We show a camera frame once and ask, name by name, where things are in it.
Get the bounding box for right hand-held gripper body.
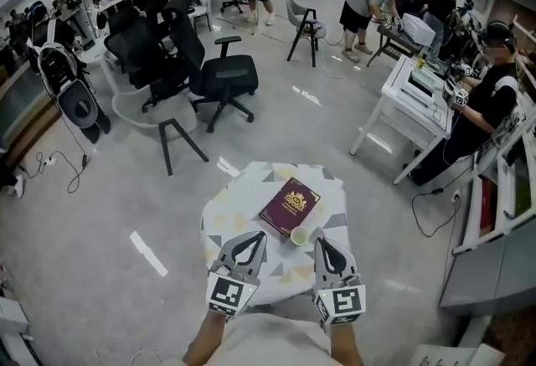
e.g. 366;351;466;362
312;274;369;327

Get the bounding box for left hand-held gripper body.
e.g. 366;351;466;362
204;258;261;319

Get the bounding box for white cup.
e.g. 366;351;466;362
290;225;312;248

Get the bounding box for person's left forearm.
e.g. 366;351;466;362
182;311;236;366

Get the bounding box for person's right forearm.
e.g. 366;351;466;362
328;320;366;366

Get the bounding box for geometric pattern tablecloth table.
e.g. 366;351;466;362
199;161;352;307

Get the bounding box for person in white shirt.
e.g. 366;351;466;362
167;312;336;366

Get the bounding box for maroon gold-print box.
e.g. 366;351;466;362
258;176;322;239

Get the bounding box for white drawer cabinet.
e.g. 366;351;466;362
412;342;508;366

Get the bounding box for gray cabinet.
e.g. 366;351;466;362
438;225;536;316

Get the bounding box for white square table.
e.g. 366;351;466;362
349;54;456;185

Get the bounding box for white shelf unit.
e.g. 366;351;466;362
451;104;536;256

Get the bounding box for white shell chair black legs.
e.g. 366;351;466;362
111;83;209;177

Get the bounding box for black mesh office chair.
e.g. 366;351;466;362
165;0;260;134
103;8;198;114

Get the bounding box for white printer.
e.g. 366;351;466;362
406;62;446;106

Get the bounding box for dark long table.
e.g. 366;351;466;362
366;20;437;68

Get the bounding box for wooden step platform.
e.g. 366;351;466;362
0;62;62;167

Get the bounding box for small white table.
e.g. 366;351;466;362
78;44;123;94

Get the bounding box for black white backpack rig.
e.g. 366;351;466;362
36;41;100;130

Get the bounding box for gray chair black legs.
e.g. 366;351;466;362
286;0;327;68

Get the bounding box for white box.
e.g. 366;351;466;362
400;12;437;48

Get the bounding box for black floor cable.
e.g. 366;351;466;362
411;183;462;239

